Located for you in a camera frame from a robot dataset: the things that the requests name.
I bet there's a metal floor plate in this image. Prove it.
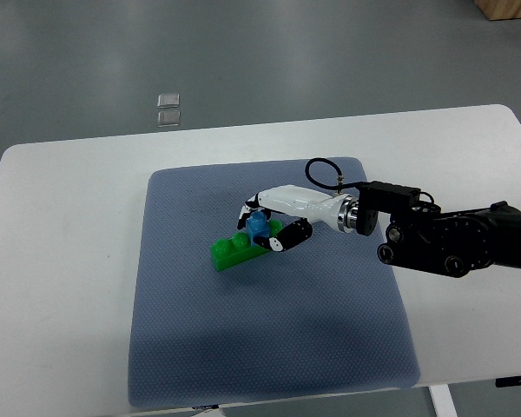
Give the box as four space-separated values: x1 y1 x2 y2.
156 109 181 128
157 93 181 109

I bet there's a lower metal floor plate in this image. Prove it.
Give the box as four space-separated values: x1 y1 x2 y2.
156 109 181 128

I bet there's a white table leg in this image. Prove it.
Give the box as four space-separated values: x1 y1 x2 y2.
428 384 458 417

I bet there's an upper metal floor plate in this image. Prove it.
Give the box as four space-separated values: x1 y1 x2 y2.
157 93 181 109

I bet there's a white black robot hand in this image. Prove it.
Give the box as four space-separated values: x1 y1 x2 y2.
237 185 356 252

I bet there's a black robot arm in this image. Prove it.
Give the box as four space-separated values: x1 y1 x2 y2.
343 182 521 278

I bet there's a wooden box corner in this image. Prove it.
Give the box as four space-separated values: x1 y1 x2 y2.
473 0 521 21

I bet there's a blue-grey textured mat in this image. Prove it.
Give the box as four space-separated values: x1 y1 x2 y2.
128 160 420 408

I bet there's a long green toy block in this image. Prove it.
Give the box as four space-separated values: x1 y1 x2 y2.
210 220 283 272

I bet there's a black cable loop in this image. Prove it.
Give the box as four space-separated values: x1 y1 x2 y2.
305 157 361 196

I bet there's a small blue toy block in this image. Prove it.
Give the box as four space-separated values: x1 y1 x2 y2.
246 211 270 247

